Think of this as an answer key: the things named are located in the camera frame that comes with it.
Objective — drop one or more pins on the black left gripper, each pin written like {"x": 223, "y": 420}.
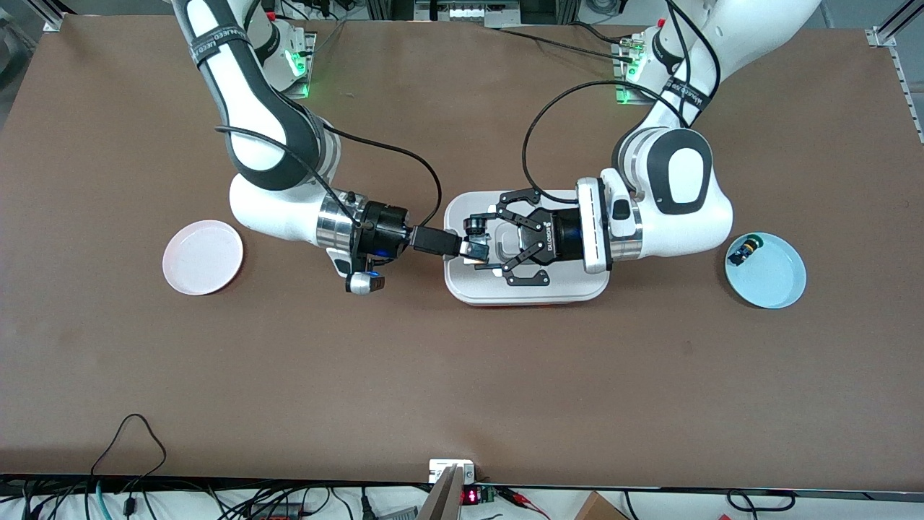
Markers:
{"x": 562, "y": 235}

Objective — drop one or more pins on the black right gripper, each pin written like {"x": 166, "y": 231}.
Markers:
{"x": 385, "y": 230}

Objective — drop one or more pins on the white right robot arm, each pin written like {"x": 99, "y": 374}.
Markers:
{"x": 267, "y": 209}

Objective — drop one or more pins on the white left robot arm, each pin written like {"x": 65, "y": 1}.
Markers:
{"x": 686, "y": 217}

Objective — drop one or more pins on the white lidded container box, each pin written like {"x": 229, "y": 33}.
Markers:
{"x": 570, "y": 285}

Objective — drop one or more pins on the small white mounted device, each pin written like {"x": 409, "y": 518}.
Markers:
{"x": 442, "y": 468}

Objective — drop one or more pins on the pink round plate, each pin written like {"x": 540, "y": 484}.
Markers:
{"x": 203, "y": 258}

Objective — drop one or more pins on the light blue round plate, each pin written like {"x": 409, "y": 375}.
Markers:
{"x": 772, "y": 278}

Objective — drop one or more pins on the red digit display module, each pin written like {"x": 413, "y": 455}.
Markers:
{"x": 471, "y": 496}

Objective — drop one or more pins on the tan wooden board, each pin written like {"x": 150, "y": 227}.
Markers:
{"x": 444, "y": 498}

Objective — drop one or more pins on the brown cardboard box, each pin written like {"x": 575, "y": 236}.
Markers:
{"x": 599, "y": 509}

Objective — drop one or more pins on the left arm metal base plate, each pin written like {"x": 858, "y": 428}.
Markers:
{"x": 622, "y": 90}

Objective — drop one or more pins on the metal frame with white panel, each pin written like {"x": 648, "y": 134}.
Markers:
{"x": 465, "y": 12}

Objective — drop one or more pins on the aluminium frame rail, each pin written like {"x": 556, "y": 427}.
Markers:
{"x": 908, "y": 87}
{"x": 59, "y": 14}

